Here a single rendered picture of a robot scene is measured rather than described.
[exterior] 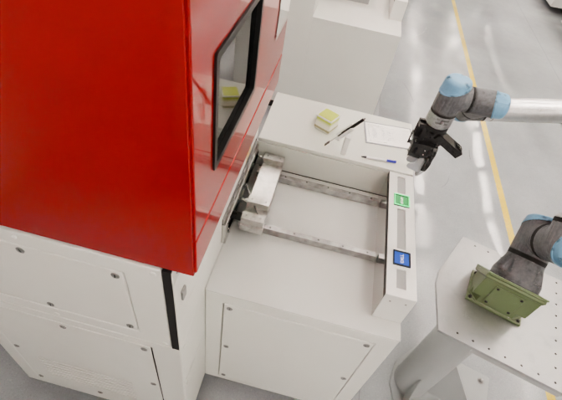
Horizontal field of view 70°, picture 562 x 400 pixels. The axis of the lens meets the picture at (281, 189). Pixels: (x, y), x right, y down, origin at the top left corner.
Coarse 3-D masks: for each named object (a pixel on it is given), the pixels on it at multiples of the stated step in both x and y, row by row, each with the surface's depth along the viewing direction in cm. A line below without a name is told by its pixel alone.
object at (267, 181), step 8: (264, 168) 160; (272, 168) 160; (280, 168) 161; (264, 176) 157; (272, 176) 157; (256, 184) 153; (264, 184) 154; (272, 184) 154; (256, 192) 150; (264, 192) 150; (272, 192) 151; (272, 200) 152; (248, 208) 144; (240, 224) 139; (256, 232) 140
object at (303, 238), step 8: (264, 224) 144; (264, 232) 144; (272, 232) 143; (280, 232) 143; (288, 232) 143; (296, 232) 144; (296, 240) 144; (304, 240) 143; (312, 240) 142; (320, 240) 142; (328, 240) 143; (328, 248) 143; (336, 248) 142; (344, 248) 142; (352, 248) 142; (360, 256) 142; (368, 256) 141
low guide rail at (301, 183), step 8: (256, 176) 164; (280, 176) 162; (288, 176) 163; (288, 184) 163; (296, 184) 162; (304, 184) 161; (312, 184) 161; (320, 184) 162; (320, 192) 163; (328, 192) 162; (336, 192) 161; (344, 192) 160; (352, 192) 161; (352, 200) 162; (360, 200) 161; (368, 200) 160; (376, 200) 160
